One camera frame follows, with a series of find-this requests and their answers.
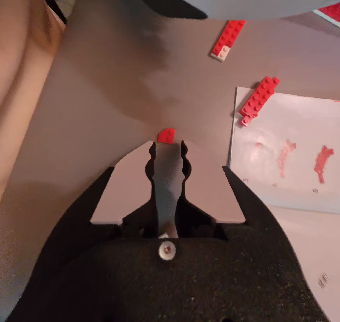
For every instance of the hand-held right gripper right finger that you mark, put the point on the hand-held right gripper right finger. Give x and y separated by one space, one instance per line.
209 189

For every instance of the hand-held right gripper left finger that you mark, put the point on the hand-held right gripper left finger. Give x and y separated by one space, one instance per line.
124 189

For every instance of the long red and white plate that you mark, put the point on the long red and white plate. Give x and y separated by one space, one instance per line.
229 36

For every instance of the small red wedge plate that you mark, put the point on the small red wedge plate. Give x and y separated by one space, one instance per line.
166 136

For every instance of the grey desk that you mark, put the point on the grey desk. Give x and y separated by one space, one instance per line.
106 93

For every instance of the red brick with white plate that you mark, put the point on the red brick with white plate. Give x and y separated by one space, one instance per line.
330 12

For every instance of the white instruction booklet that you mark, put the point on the white instruction booklet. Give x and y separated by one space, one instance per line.
292 131

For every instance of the red stepped plate assembly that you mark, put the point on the red stepped plate assembly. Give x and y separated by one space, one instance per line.
259 99

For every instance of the white paper sheet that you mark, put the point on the white paper sheet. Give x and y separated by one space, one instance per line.
318 247

